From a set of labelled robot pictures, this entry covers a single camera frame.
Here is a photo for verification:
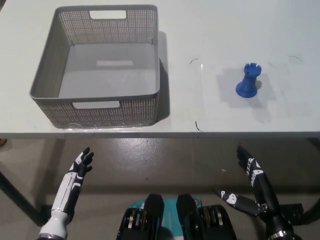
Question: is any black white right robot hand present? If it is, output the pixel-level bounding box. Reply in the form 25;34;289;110
214;145;289;236

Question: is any dark metal table leg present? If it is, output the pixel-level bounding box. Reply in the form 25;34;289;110
0;159;43;227

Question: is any blue rook chess piece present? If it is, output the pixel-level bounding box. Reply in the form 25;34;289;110
235;62;262;99

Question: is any grey perforated plastic basket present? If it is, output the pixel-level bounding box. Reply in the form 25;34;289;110
28;4;161;130

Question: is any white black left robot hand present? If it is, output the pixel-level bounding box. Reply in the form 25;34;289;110
51;146;95;219

